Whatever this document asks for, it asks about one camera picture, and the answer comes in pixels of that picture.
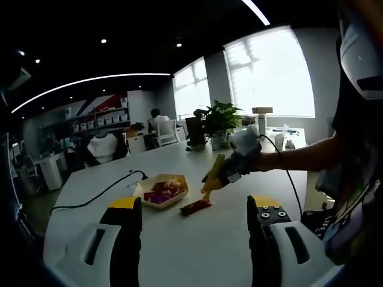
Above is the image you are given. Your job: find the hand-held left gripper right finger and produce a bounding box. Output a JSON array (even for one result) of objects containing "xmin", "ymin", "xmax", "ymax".
[{"xmin": 246, "ymin": 194, "xmax": 332, "ymax": 287}]

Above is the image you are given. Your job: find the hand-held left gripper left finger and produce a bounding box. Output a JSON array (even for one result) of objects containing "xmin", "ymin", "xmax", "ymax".
[{"xmin": 55, "ymin": 196, "xmax": 143, "ymax": 287}]

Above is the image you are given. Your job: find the long dark red food bar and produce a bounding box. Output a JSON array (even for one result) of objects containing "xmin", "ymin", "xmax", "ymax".
[{"xmin": 179, "ymin": 200, "xmax": 212, "ymax": 216}]

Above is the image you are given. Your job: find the beige paper container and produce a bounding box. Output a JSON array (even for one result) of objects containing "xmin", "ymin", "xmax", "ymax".
[{"xmin": 133, "ymin": 173, "xmax": 191, "ymax": 212}]

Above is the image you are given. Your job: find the pile of food snacks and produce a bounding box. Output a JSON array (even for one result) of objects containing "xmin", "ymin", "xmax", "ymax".
[{"xmin": 143, "ymin": 176, "xmax": 187, "ymax": 204}]

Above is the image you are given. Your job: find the person's right hand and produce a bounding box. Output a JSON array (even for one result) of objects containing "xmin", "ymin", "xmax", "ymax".
[{"xmin": 239, "ymin": 149, "xmax": 266, "ymax": 177}]

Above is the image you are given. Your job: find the potted green plant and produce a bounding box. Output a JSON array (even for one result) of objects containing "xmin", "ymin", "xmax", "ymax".
[{"xmin": 200, "ymin": 100, "xmax": 244, "ymax": 150}]

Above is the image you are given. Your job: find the dark flat panel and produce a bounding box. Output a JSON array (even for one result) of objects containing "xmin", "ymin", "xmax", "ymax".
[{"xmin": 184, "ymin": 117, "xmax": 208, "ymax": 146}]

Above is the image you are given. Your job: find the bright window with blinds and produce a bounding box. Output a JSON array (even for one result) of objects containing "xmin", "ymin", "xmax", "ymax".
[
  {"xmin": 172, "ymin": 56, "xmax": 212, "ymax": 119},
  {"xmin": 223, "ymin": 25, "xmax": 315, "ymax": 118}
]

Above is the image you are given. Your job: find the grey office chair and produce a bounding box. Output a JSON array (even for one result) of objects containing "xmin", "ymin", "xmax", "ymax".
[{"xmin": 315, "ymin": 167, "xmax": 341, "ymax": 210}]

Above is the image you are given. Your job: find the white drawer cabinet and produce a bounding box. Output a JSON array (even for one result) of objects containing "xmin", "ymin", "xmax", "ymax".
[{"xmin": 127, "ymin": 134, "xmax": 146, "ymax": 154}]

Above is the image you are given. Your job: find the black and white office chair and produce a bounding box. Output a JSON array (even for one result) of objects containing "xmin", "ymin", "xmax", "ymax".
[{"xmin": 86, "ymin": 133, "xmax": 130, "ymax": 165}]

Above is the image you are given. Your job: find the white office desk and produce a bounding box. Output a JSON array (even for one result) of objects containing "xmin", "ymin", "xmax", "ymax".
[{"xmin": 37, "ymin": 155, "xmax": 64, "ymax": 191}]

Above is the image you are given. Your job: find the person's dark printed shirt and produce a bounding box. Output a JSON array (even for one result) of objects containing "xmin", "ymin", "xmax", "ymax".
[{"xmin": 302, "ymin": 35, "xmax": 383, "ymax": 265}]

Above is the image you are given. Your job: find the metal storage shelf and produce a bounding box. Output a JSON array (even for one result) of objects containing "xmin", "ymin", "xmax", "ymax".
[{"xmin": 64, "ymin": 103, "xmax": 131, "ymax": 134}]

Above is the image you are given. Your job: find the row of white storage bins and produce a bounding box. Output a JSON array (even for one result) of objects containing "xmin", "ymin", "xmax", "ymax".
[{"xmin": 72, "ymin": 114, "xmax": 129, "ymax": 132}]

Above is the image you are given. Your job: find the linear ceiling light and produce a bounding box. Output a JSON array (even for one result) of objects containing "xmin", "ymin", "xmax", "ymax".
[
  {"xmin": 11, "ymin": 72, "xmax": 171, "ymax": 114},
  {"xmin": 241, "ymin": 0, "xmax": 270, "ymax": 25}
]

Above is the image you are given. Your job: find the white chest-worn device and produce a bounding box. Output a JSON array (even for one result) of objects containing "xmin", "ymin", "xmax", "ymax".
[{"xmin": 339, "ymin": 10, "xmax": 383, "ymax": 101}]

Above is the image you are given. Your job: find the ceiling air conditioner unit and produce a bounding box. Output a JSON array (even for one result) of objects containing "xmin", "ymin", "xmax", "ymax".
[{"xmin": 5, "ymin": 67, "xmax": 32, "ymax": 90}]

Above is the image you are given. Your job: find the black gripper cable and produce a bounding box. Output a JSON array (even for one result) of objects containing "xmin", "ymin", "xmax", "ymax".
[{"xmin": 257, "ymin": 134, "xmax": 303, "ymax": 216}]

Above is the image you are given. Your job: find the black table power cable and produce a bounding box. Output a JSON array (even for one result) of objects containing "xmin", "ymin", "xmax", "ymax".
[{"xmin": 48, "ymin": 169, "xmax": 150, "ymax": 216}]

